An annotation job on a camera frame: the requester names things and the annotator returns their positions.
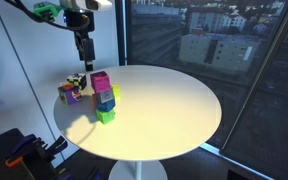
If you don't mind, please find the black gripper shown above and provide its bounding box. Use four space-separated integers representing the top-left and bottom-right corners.
63 8 97 72

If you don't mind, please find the pink block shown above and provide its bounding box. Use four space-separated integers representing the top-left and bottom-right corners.
89 70 113 94

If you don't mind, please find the purple clown face block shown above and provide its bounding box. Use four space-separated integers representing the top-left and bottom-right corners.
57 83 83 107

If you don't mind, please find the gray block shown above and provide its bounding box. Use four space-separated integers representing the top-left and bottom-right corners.
95 87 115 104

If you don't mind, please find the orange block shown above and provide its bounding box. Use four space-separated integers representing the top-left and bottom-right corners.
91 93 98 109

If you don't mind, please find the yellow-green block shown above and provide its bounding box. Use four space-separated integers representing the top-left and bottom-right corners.
111 84 121 100

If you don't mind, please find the blue block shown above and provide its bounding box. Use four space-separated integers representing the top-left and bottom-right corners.
96 99 117 113

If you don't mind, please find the green block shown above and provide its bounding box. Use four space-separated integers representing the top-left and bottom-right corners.
95 108 116 125

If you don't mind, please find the black white toy cube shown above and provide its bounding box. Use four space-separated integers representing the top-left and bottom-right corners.
66 72 88 90

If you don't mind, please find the black clamp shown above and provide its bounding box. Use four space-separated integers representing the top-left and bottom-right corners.
47 135 68 156

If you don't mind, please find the blue clamp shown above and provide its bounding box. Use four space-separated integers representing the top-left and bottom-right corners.
12 133 38 156

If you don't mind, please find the black tool case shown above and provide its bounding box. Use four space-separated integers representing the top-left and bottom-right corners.
0 128 57 180

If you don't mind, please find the slanted dark window bar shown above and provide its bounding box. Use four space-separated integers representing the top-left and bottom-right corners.
219 0 288 155

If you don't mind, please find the white window sill strip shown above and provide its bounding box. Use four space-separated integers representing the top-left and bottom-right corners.
199 143 275 180

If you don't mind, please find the black cable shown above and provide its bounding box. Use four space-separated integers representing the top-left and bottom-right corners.
3 0 92 33

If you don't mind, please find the dark window frame post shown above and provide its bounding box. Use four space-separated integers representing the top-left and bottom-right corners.
114 0 128 66

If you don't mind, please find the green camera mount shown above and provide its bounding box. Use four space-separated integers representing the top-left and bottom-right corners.
33 1 64 24

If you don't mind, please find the white table pedestal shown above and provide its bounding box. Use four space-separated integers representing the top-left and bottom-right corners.
108 160 168 180

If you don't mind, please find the orange clamp handle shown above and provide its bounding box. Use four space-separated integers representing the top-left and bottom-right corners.
5 156 24 168

